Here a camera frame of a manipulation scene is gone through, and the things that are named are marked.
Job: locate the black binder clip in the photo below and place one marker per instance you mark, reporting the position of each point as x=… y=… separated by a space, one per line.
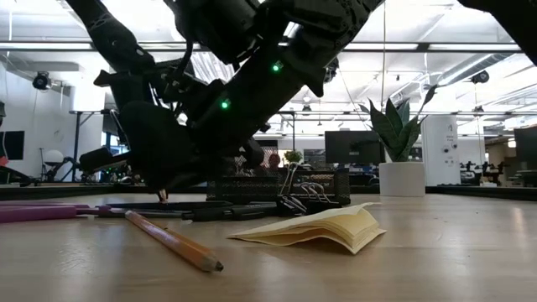
x=325 y=204
x=289 y=205

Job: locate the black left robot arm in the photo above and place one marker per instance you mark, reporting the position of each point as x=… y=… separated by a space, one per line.
x=113 y=38

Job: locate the white column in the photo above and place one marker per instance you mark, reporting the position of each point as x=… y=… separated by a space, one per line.
x=440 y=147

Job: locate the green plant in white pot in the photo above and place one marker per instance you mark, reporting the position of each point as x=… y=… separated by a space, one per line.
x=400 y=178

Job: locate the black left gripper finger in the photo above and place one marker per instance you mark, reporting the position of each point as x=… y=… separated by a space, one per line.
x=182 y=180
x=154 y=181

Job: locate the person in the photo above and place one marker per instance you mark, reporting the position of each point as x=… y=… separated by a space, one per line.
x=274 y=161

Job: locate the yellow sticky note pad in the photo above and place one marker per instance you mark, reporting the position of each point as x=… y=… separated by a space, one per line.
x=335 y=226

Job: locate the black mesh desk organizer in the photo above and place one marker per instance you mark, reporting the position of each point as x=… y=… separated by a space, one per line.
x=243 y=186

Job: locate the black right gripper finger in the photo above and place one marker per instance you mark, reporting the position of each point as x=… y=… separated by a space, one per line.
x=254 y=153

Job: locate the black wall screen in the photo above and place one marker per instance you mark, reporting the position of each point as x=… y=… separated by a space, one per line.
x=11 y=144

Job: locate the purple and teal scissors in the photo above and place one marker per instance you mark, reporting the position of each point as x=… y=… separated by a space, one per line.
x=33 y=213

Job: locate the dark background monitor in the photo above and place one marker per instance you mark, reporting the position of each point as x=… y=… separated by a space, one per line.
x=526 y=147

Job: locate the black ceiling camera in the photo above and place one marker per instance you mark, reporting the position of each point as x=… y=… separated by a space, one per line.
x=480 y=76

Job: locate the small background plant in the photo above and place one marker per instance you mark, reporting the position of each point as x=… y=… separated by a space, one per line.
x=293 y=156

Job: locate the black computer monitor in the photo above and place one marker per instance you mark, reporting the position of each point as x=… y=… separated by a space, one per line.
x=352 y=147

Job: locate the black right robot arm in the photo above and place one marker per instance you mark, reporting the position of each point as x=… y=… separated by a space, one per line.
x=344 y=17

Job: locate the white globe lamp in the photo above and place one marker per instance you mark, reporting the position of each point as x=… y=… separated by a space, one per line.
x=53 y=157

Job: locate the black background robot arm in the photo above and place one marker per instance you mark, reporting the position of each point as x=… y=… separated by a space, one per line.
x=100 y=158

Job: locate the black ceiling spotlight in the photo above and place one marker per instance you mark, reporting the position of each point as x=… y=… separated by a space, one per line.
x=41 y=80

